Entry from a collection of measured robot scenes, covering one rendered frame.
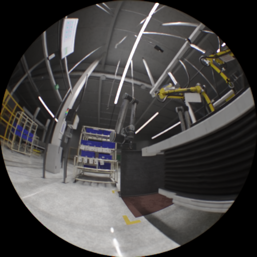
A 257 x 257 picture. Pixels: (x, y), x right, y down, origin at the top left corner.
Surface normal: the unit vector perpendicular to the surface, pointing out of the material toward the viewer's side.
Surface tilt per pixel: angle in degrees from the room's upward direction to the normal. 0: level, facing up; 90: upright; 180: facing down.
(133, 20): 175
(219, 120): 90
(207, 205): 90
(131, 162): 90
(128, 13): 175
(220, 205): 90
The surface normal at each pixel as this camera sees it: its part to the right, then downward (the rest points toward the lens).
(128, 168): 0.14, -0.40
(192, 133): -0.95, -0.13
